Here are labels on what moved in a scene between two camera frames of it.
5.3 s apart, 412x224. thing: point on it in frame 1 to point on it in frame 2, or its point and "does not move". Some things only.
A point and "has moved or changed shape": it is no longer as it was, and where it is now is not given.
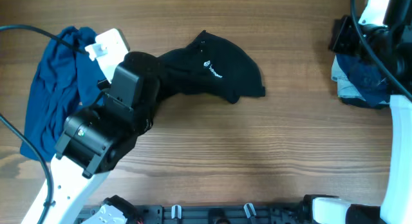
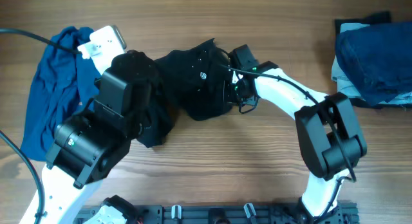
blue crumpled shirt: x=65 y=81 does not move
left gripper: x=107 y=86 does not move
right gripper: x=340 y=32 to x=228 y=96
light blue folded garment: x=346 y=86 does not move
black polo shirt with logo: x=205 y=65 has moved or changed shape
